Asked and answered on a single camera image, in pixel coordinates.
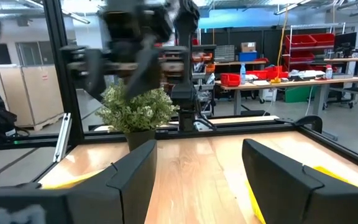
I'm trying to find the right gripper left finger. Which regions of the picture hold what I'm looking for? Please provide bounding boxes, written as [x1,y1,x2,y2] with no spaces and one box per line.
[67,139,158,224]

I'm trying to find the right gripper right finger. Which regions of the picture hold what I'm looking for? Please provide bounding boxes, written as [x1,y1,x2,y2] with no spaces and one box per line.
[242,139,358,224]

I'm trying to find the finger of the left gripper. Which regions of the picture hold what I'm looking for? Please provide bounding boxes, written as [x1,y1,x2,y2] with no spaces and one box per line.
[84,48,107,102]
[124,37,162,101]

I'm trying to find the yellow plastic basket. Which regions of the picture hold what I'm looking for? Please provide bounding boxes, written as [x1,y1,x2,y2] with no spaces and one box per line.
[245,166,356,224]

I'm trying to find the parts rack orange bins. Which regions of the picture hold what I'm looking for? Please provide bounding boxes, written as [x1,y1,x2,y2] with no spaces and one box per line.
[191,43,218,119]

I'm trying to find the potted green plant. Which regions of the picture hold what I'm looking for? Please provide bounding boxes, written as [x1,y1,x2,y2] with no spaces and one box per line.
[95,79,180,152]

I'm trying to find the grey drawer organizer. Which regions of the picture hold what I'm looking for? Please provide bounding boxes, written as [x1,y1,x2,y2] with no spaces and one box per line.
[214,44,236,63]

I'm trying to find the red plastic bin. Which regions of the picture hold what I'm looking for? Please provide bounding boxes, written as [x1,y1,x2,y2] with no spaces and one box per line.
[219,73,242,88]

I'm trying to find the window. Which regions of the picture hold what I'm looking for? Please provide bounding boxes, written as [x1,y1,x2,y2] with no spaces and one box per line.
[15,40,55,67]

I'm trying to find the beige wooden crate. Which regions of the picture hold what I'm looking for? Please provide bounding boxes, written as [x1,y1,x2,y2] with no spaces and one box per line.
[0,63,65,131]

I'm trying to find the clear water bottle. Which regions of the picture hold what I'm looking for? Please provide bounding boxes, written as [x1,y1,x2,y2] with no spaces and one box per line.
[239,62,247,85]

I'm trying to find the blue plastic bin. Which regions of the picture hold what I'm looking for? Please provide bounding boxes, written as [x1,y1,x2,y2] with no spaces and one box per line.
[237,51,258,62]

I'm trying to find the cardboard box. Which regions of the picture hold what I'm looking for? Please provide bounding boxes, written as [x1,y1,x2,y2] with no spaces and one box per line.
[240,41,257,53]

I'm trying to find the white container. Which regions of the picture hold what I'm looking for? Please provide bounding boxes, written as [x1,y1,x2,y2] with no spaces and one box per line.
[259,88,278,103]

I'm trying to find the green box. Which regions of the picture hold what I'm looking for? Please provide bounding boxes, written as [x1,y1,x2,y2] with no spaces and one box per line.
[283,86,313,104]

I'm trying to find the red bins stack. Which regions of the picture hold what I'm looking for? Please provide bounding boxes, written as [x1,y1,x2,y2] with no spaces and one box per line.
[247,65,289,80]

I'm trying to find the wooden workbench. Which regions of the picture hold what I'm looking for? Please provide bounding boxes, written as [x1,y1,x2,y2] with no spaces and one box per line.
[214,76,358,116]

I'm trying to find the shelf with red bins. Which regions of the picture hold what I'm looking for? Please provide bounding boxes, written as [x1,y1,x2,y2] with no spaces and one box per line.
[283,23,336,73]

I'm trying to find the grey workbench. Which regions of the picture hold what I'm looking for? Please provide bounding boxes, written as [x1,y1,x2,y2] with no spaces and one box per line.
[323,57,358,110]

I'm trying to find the black aluminium rig frame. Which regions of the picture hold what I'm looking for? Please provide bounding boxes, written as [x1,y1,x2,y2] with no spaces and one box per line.
[0,0,358,175]

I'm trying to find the silver metal bracket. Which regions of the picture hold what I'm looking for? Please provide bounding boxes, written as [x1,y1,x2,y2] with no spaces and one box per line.
[52,112,73,163]

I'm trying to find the black corner bracket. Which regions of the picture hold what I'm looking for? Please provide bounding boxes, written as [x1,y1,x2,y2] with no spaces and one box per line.
[293,115,324,134]

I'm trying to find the black frame foot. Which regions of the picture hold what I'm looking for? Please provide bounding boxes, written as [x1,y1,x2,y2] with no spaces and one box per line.
[13,182,42,190]

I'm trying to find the yellow hanging cable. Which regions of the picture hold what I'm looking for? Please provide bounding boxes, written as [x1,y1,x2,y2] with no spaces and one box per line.
[270,5,289,85]

